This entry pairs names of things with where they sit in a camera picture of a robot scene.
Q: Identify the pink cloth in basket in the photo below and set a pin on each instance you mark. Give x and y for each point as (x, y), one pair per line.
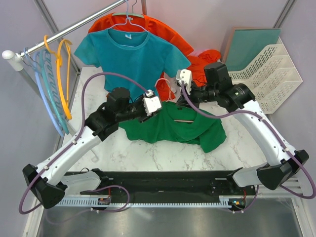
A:
(196, 53)

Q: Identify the mint green hanger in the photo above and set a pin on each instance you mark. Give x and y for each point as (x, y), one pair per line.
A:
(129, 10)

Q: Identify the teal t-shirt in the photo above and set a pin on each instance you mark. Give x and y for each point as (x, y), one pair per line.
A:
(140, 56)

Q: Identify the green t-shirt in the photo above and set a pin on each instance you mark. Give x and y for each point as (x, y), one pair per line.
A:
(178, 124)

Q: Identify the white file organizer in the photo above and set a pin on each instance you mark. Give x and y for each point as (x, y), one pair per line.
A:
(271, 76)

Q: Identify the light blue plastic hanger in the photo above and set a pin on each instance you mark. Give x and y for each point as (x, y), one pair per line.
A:
(44, 94)

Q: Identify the teal board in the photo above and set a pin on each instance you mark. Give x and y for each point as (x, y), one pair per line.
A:
(245, 43)

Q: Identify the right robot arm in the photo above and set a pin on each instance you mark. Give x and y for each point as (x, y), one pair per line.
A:
(282, 159)

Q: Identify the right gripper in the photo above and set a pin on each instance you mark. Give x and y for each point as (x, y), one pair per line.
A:
(183, 100)

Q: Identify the teal plastic hanger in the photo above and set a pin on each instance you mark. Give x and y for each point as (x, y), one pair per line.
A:
(45, 61)

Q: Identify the orange hanging t-shirt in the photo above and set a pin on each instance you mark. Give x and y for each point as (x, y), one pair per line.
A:
(155, 27)

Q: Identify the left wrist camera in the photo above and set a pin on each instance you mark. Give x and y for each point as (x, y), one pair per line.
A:
(152, 103)

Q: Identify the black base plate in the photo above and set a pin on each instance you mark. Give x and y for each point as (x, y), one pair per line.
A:
(173, 186)

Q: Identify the orange cloth in basket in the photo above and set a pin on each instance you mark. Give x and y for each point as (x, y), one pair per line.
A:
(199, 62)

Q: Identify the white cable duct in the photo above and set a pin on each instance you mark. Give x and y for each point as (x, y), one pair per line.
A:
(99, 201)

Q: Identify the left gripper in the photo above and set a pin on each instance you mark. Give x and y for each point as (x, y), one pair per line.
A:
(144, 117)

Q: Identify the blue wire hanger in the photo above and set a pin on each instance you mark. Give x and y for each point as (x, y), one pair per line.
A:
(128, 20)

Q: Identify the metal clothes rail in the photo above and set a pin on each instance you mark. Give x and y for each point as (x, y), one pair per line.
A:
(15, 59)

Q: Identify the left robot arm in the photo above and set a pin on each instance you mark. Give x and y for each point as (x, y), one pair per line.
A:
(47, 180)

